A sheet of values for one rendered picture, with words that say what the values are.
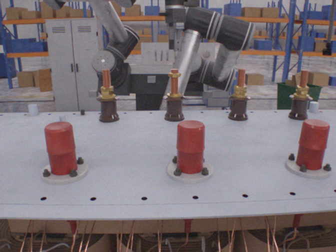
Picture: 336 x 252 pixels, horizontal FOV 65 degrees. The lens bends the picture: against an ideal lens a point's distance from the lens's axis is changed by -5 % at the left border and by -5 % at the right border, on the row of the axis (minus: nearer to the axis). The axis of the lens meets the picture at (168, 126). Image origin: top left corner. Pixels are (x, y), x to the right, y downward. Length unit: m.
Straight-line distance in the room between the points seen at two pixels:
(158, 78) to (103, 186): 2.15
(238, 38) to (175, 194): 1.01
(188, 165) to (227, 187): 0.11
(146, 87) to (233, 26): 1.50
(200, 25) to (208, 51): 4.46
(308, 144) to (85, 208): 0.56
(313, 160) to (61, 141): 0.64
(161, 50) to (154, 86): 3.11
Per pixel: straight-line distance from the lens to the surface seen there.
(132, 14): 8.79
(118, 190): 0.67
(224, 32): 1.48
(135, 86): 2.81
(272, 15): 9.46
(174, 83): 1.11
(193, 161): 0.69
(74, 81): 5.85
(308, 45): 10.10
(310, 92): 5.35
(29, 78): 9.92
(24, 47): 9.75
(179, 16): 1.04
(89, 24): 5.67
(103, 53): 2.37
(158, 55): 5.86
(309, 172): 0.79
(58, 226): 0.99
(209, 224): 0.95
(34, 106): 1.34
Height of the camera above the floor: 1.72
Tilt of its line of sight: 19 degrees down
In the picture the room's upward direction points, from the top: straight up
